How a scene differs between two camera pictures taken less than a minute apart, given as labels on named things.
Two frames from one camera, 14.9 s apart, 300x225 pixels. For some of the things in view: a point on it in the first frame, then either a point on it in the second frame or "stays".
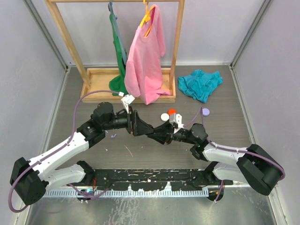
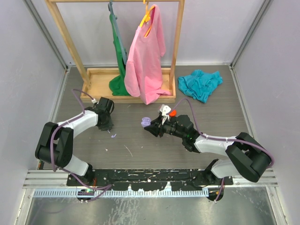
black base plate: x=153 y=179 stays
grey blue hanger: x=111 y=9 stays
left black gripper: x=135 y=125 to x=108 y=126
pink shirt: x=143 y=76 stays
